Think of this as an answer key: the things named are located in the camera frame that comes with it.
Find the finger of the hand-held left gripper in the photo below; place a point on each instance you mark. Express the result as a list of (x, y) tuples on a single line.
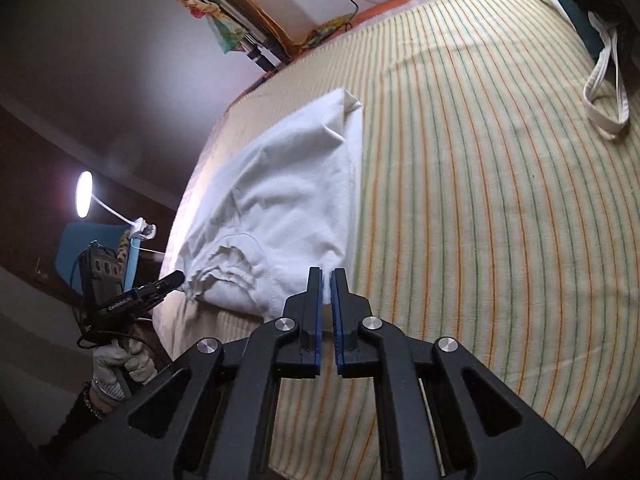
[(162, 285)]

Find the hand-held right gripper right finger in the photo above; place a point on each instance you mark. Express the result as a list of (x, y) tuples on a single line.
[(340, 330)]

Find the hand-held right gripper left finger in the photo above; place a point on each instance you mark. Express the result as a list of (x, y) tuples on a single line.
[(318, 320)]

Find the white t-shirt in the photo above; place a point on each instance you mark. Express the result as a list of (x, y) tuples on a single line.
[(280, 185)]

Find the person's left forearm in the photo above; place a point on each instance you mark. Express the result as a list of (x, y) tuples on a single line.
[(75, 420)]

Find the person's left hand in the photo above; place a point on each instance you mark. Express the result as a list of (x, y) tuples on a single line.
[(110, 370)]

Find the leopard print cloth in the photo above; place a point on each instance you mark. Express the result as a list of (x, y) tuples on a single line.
[(122, 255)]

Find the blue chair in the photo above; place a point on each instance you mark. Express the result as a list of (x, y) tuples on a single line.
[(85, 235)]

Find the white clip lamp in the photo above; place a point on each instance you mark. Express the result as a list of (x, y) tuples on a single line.
[(85, 192)]

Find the striped yellow bed sheet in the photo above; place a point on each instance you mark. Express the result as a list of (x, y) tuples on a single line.
[(475, 185)]

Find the folded grey tripod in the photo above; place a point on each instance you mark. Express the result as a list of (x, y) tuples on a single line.
[(225, 2)]

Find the small colourful cloth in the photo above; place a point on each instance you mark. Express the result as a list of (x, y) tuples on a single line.
[(327, 30)]

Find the dark green cloth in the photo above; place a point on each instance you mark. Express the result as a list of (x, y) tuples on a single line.
[(575, 10)]

